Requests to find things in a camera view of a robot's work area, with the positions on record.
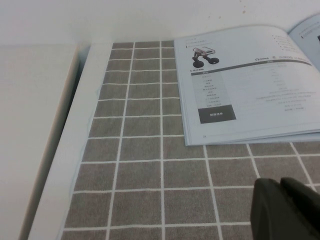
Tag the white robot catalogue book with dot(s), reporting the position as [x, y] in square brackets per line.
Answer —
[250, 100]

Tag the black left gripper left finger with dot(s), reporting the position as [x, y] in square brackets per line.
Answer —
[270, 212]

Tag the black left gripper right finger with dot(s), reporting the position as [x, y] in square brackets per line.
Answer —
[307, 215]

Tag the white side table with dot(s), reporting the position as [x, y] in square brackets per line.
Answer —
[30, 112]

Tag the grey checked tablecloth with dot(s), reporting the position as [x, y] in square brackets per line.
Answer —
[150, 187]

